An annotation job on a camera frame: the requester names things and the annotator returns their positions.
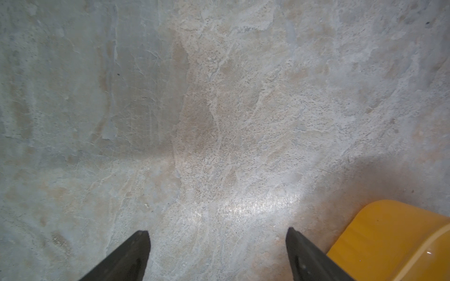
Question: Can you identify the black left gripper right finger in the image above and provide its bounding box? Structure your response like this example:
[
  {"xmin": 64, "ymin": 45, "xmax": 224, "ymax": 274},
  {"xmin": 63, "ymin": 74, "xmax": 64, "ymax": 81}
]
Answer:
[{"xmin": 285, "ymin": 227, "xmax": 354, "ymax": 281}]

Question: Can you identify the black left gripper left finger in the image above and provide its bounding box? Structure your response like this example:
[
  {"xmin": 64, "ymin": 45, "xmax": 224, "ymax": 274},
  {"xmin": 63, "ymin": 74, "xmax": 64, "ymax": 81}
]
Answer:
[{"xmin": 80, "ymin": 231, "xmax": 151, "ymax": 281}]

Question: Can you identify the yellow plastic storage tray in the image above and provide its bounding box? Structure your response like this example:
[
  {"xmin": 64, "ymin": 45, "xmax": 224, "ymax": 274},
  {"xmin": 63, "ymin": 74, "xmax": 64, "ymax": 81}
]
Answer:
[{"xmin": 327, "ymin": 200, "xmax": 450, "ymax": 281}]

